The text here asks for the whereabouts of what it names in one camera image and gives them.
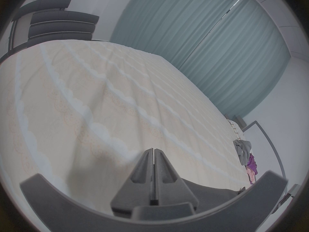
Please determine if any white printed pillow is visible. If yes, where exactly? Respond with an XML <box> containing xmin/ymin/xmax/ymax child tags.
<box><xmin>228</xmin><ymin>119</ymin><xmax>247</xmax><ymax>142</ymax></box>

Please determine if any purple garment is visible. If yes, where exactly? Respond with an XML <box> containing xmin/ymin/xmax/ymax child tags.
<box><xmin>247</xmin><ymin>153</ymin><xmax>258</xmax><ymax>175</ymax></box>

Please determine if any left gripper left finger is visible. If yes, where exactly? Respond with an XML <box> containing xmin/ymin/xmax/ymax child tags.
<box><xmin>110</xmin><ymin>148</ymin><xmax>154</xmax><ymax>214</ymax></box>

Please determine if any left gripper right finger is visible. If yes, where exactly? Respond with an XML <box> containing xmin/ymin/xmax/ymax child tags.
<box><xmin>154</xmin><ymin>148</ymin><xmax>198</xmax><ymax>213</ymax></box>

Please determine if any black chest of drawers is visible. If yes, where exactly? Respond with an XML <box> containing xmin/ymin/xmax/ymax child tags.
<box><xmin>28</xmin><ymin>10</ymin><xmax>100</xmax><ymax>42</ymax></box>

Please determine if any grey garment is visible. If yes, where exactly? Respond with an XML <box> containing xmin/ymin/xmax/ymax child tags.
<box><xmin>233</xmin><ymin>139</ymin><xmax>252</xmax><ymax>165</ymax></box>

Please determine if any bed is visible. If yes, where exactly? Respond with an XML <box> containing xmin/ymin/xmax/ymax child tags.
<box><xmin>0</xmin><ymin>40</ymin><xmax>288</xmax><ymax>217</ymax></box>

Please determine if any blue-green curtain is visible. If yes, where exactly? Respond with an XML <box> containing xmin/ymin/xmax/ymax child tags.
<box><xmin>179</xmin><ymin>0</ymin><xmax>291</xmax><ymax>119</ymax></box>
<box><xmin>110</xmin><ymin>0</ymin><xmax>246</xmax><ymax>70</ymax></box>

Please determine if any pink garment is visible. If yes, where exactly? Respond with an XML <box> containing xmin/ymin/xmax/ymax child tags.
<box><xmin>246</xmin><ymin>167</ymin><xmax>256</xmax><ymax>184</ymax></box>

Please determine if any black T-shirt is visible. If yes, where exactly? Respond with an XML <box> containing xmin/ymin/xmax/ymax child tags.
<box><xmin>179</xmin><ymin>175</ymin><xmax>248</xmax><ymax>211</ymax></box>

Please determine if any grey bedside table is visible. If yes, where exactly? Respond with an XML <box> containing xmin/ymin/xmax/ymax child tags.
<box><xmin>224</xmin><ymin>113</ymin><xmax>246</xmax><ymax>130</ymax></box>

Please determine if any black dressing table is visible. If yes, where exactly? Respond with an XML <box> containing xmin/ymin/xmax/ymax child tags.
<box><xmin>8</xmin><ymin>0</ymin><xmax>73</xmax><ymax>55</ymax></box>

